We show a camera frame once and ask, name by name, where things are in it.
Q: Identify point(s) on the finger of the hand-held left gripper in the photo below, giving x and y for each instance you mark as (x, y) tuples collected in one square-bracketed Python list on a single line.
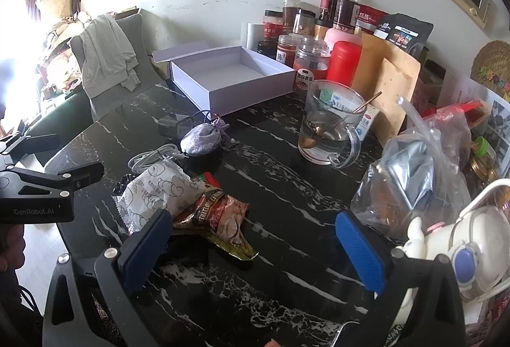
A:
[(38, 144), (81, 173)]

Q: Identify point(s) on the black hair scrunchie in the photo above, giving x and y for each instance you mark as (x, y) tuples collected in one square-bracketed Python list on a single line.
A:
[(124, 184)]

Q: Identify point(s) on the person's left hand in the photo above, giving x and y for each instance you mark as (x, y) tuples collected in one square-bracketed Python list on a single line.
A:
[(11, 247)]

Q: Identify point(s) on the clear plastic bag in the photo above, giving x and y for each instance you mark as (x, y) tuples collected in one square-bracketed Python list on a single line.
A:
[(410, 175)]

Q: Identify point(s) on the cardboard box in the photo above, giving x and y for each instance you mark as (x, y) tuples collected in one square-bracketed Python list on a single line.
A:
[(55, 2)]

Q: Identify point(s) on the red label jar black lid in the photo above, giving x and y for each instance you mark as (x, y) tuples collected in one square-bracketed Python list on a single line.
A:
[(272, 26)]

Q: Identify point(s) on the green bottle cap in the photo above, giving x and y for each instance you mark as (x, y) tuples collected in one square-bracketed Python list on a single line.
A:
[(481, 147)]

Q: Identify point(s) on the purple floral sachet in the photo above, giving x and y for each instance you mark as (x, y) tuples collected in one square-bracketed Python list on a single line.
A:
[(199, 140)]

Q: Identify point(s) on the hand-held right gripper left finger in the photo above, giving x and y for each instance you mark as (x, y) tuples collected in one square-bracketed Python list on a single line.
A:
[(147, 247)]

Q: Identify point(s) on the tall clear jar dark label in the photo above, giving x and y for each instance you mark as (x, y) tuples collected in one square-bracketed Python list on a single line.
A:
[(346, 10)]

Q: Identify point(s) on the woven straw fan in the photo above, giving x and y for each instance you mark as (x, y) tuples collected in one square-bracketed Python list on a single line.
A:
[(492, 66)]

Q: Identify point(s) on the grey chair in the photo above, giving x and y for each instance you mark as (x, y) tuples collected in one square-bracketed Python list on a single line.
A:
[(135, 48)]

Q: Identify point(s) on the pale green garment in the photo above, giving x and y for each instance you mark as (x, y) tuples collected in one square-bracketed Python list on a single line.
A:
[(105, 56)]

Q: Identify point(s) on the red canister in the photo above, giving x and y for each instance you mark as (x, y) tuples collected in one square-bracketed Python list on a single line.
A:
[(343, 64)]

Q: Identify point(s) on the brown-filled jar clear lid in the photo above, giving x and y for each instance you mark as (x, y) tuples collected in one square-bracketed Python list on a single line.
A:
[(293, 14)]

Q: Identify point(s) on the gold jar black lid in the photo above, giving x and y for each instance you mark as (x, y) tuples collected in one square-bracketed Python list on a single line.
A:
[(322, 30)]

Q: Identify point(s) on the pink bottle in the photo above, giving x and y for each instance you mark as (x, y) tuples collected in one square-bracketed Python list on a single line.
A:
[(340, 35)]

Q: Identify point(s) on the metal spoon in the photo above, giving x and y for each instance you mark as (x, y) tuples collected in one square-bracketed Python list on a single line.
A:
[(338, 124)]

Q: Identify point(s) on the gold red snack packet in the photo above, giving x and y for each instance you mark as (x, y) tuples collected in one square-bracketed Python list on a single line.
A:
[(227, 215)]

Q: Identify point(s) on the black pouch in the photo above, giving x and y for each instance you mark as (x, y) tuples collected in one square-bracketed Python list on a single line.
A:
[(406, 30)]

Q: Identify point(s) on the printed paper sheet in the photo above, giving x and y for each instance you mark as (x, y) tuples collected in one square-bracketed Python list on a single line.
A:
[(462, 88)]

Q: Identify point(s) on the white paper roll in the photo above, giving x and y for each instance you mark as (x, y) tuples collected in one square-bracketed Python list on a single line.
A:
[(253, 36)]

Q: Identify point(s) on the pale lavender gift box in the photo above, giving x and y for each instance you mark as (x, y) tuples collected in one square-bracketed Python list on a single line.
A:
[(235, 72)]

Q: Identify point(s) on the white blue medicine box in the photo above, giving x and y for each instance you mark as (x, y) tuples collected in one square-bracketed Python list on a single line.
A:
[(367, 124)]

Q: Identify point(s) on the white croissant-print snack packet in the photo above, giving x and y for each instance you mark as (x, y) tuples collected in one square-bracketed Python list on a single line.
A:
[(159, 191)]

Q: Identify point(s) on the glass mug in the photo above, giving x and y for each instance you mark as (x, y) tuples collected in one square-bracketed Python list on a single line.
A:
[(318, 148)]

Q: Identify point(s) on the red flat box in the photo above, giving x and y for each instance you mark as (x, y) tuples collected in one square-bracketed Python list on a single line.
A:
[(458, 110)]

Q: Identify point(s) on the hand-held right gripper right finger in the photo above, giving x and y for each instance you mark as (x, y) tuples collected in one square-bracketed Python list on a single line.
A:
[(360, 251)]

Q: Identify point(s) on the dark green chair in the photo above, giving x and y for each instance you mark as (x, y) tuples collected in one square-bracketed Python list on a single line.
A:
[(59, 124)]

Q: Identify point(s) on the wide clear jar red label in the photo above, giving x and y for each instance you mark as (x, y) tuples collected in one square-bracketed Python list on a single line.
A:
[(310, 68)]

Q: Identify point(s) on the tall clear jar red label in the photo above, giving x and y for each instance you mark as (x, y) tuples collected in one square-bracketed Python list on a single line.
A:
[(328, 0)]

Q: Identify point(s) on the nut jar black lid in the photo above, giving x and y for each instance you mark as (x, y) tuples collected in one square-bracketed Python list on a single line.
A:
[(305, 22)]

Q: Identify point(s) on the small red packet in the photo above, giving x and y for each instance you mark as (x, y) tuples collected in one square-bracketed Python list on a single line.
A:
[(210, 177)]

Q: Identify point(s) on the grey charger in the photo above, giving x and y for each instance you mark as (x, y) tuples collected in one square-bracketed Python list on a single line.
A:
[(172, 124)]

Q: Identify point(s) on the orange-filled clear jar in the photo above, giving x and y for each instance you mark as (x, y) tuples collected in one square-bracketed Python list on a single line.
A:
[(287, 50)]

